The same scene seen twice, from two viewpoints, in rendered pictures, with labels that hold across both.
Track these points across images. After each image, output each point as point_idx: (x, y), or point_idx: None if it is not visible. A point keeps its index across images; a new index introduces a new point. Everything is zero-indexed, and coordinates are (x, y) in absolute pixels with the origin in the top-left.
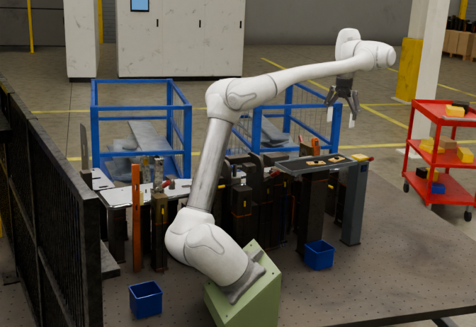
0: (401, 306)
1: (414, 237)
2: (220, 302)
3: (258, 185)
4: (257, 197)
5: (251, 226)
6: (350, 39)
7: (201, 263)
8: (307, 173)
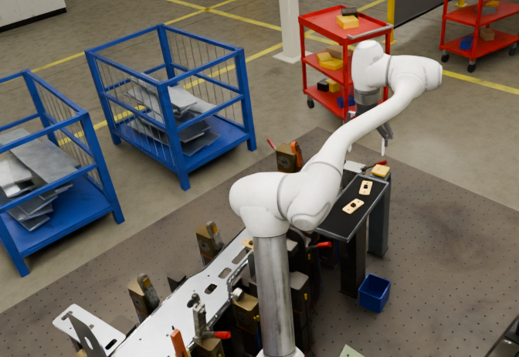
0: (489, 326)
1: (424, 212)
2: None
3: (301, 259)
4: (302, 270)
5: None
6: (377, 59)
7: None
8: None
